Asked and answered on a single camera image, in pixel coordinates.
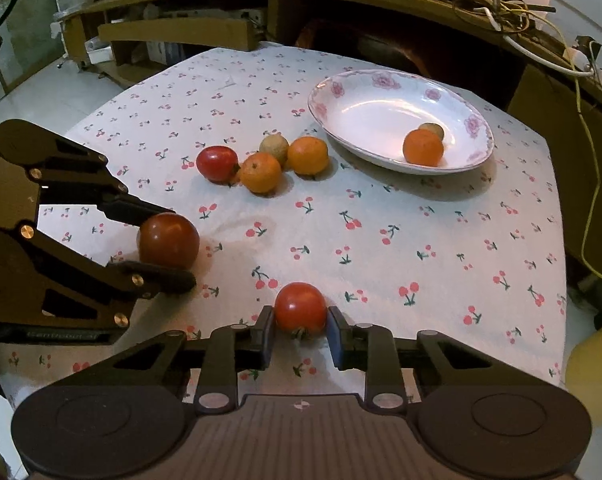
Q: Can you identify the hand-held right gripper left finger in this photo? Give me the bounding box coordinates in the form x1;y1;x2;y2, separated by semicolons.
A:
74;305;277;413

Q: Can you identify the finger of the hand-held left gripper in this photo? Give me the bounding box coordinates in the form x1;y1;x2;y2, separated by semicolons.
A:
10;224;198;334
0;119;176;229

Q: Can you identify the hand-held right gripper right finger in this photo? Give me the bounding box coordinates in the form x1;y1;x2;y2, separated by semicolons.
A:
327;305;526;413

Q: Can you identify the large dark red tomato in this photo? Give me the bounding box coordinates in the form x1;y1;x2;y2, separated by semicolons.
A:
137;212;201;271

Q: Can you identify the orange tangerine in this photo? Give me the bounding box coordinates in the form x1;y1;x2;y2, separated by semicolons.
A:
287;136;330;176
239;152;283;194
402;128;445;167

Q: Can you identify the white pink-flowered plate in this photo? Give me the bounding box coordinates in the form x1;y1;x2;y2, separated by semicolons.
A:
308;69;495;176

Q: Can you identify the cherry print tablecloth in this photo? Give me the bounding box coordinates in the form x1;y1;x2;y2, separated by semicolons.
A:
0;41;569;406

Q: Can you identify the yellow trash bin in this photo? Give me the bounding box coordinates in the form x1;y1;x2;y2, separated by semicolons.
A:
565;314;602;428

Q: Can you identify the dark round object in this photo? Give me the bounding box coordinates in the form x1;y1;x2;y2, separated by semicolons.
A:
296;19;432;78

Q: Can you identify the yellow cable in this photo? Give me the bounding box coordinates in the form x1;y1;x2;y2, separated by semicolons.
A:
573;40;602;282

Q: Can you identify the thick white cable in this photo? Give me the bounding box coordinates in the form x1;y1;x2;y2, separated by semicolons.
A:
473;6;596;78

